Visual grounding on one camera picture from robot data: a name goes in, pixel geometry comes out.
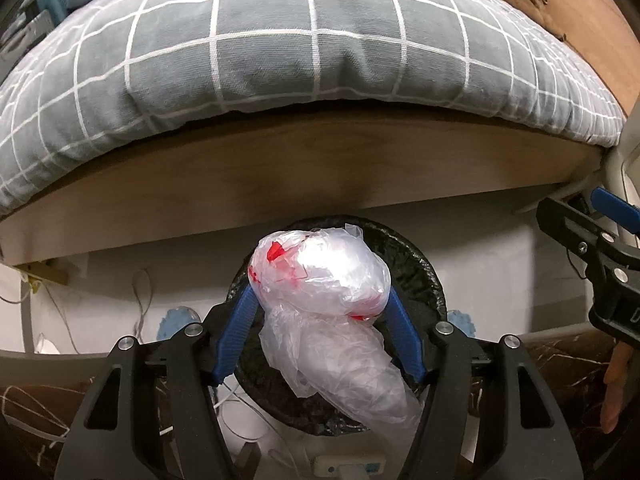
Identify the wooden headboard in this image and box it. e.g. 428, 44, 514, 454
547, 0, 639, 114

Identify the clear bag with red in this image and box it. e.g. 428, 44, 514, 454
247, 224, 421, 448

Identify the white power strip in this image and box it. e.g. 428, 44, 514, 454
312, 454, 386, 480

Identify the wooden bed frame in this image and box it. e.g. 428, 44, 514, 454
1, 102, 601, 266

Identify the blue slipper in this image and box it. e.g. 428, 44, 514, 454
156, 307, 201, 340

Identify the person's right hand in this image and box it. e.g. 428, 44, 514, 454
600, 341, 634, 434

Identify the grey checked bed sheet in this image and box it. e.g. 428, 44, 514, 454
1, 0, 625, 214

